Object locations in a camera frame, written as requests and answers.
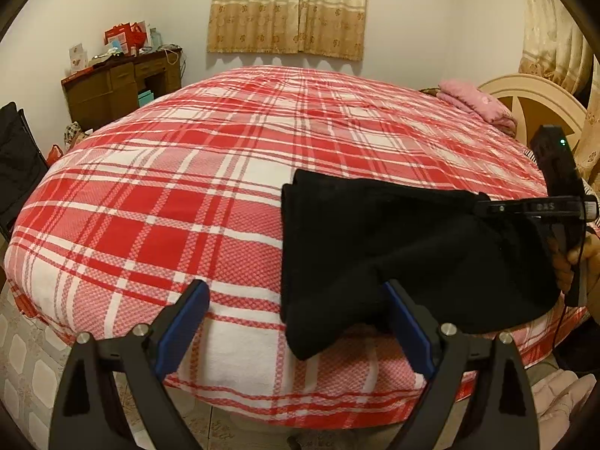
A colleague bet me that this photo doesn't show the white greeting card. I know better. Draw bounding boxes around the white greeting card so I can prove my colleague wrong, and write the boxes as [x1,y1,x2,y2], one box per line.
[69,43,89,74]

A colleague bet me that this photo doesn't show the red gift bag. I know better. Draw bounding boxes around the red gift bag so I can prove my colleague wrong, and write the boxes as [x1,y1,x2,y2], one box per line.
[104,22,147,55]

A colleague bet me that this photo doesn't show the teal box under desk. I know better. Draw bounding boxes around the teal box under desk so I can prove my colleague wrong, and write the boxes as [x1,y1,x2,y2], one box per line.
[138,90,155,107]

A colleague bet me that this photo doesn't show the black pants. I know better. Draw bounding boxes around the black pants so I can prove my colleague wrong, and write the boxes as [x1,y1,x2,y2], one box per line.
[280,169,560,360]

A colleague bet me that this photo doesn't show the beige side curtain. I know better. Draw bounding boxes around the beige side curtain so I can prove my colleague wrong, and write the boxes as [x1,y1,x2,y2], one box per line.
[519,0,599,190]

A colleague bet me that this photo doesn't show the cream round headboard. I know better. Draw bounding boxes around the cream round headboard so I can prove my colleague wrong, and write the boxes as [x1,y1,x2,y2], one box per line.
[479,73,587,149]

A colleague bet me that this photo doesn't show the right hand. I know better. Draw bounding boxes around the right hand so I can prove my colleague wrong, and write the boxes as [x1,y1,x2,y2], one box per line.
[548,232,600,324]

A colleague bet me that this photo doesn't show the dark wooden desk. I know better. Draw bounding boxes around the dark wooden desk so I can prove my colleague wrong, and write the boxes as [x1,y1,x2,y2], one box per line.
[61,47,183,131]

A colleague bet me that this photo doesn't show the pink folded blanket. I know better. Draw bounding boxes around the pink folded blanket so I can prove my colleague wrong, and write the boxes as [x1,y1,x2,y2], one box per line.
[436,79,518,138]

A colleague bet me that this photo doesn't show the beige patterned window curtain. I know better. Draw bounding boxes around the beige patterned window curtain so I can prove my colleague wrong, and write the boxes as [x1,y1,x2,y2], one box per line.
[207,0,367,62]

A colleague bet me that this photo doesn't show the black folding chair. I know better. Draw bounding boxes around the black folding chair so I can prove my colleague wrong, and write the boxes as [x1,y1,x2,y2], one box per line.
[0,102,49,241]

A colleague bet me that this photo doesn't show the red white plaid bedspread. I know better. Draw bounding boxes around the red white plaid bedspread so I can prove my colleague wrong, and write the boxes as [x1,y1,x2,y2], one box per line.
[3,65,597,431]

